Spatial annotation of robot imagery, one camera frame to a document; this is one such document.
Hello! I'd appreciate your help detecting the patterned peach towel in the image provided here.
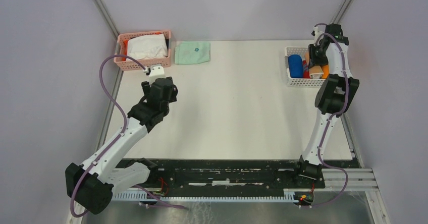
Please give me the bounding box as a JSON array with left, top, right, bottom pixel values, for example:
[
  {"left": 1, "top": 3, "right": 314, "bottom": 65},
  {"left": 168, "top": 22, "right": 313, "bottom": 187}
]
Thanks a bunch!
[{"left": 304, "top": 52, "right": 324, "bottom": 79}]

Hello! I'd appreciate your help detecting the blue microfiber towel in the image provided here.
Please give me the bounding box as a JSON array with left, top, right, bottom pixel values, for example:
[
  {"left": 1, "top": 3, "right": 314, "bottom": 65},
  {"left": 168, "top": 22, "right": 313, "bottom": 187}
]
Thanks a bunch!
[{"left": 287, "top": 54, "right": 303, "bottom": 78}]

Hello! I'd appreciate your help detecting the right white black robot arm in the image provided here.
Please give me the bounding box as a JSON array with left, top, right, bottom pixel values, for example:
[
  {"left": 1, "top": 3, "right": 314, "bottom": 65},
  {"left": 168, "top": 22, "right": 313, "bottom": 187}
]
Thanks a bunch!
[{"left": 291, "top": 23, "right": 360, "bottom": 188}]

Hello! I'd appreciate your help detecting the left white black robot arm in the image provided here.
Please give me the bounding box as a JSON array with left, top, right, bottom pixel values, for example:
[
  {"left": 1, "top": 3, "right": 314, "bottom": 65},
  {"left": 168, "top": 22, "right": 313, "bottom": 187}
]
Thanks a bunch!
[{"left": 65, "top": 77, "right": 178, "bottom": 214}]

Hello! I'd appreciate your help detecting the red rolled towel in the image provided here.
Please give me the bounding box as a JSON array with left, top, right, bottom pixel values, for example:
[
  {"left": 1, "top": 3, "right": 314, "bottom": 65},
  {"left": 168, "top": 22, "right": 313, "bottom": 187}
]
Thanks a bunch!
[{"left": 302, "top": 60, "right": 310, "bottom": 79}]

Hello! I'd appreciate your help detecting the pink plastic basket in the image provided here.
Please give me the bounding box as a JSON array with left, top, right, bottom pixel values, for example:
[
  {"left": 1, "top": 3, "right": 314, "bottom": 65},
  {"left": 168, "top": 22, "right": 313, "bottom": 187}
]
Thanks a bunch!
[{"left": 114, "top": 30, "right": 171, "bottom": 71}]

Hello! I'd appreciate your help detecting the white towel in pink basket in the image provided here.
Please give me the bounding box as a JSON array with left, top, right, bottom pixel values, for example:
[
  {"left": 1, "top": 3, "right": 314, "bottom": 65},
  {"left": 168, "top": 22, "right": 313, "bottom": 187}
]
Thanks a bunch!
[{"left": 126, "top": 34, "right": 168, "bottom": 60}]

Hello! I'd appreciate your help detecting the mint green folded towel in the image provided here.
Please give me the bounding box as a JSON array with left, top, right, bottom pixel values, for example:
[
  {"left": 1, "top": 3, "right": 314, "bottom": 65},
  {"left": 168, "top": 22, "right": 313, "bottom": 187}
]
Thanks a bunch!
[{"left": 174, "top": 41, "right": 211, "bottom": 65}]

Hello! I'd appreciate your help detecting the white plastic basket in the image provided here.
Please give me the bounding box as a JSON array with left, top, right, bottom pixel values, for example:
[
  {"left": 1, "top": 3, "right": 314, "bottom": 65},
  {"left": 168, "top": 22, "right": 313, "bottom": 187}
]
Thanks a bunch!
[{"left": 284, "top": 46, "right": 325, "bottom": 88}]

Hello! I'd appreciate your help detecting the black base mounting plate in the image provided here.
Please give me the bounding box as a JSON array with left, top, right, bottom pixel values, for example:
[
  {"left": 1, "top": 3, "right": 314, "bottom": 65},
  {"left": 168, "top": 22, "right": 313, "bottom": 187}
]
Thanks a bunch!
[{"left": 117, "top": 158, "right": 329, "bottom": 198}]

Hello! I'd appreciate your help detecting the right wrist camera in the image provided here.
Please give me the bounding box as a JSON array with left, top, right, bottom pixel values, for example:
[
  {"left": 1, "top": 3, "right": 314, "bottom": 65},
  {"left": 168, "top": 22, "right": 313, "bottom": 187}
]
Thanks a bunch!
[{"left": 312, "top": 26, "right": 324, "bottom": 45}]

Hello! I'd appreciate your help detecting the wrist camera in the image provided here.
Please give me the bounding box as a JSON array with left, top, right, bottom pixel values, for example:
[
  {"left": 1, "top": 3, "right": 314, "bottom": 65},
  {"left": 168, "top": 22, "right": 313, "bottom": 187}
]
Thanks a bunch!
[
  {"left": 144, "top": 64, "right": 166, "bottom": 80},
  {"left": 312, "top": 26, "right": 324, "bottom": 45}
]

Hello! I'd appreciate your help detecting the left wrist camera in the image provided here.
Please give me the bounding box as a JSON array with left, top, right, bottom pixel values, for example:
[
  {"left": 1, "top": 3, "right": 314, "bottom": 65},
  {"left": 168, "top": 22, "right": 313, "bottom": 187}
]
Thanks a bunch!
[{"left": 144, "top": 64, "right": 166, "bottom": 80}]

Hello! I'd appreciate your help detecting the white slotted cable duct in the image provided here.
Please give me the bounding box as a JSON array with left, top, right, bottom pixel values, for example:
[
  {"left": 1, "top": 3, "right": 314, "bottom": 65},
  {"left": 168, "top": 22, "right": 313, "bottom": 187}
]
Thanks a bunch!
[{"left": 112, "top": 189, "right": 298, "bottom": 203}]

